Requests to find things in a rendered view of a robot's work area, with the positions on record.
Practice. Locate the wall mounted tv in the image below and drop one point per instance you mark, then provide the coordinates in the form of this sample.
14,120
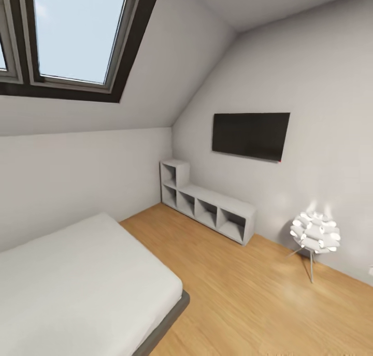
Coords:
258,135

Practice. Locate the fixed window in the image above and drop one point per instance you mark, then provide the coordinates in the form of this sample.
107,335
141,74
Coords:
79,50

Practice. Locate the bookcase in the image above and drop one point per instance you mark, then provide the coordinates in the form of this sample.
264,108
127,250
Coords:
176,193

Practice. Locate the bed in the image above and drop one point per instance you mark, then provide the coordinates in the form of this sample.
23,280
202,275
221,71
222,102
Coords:
89,289

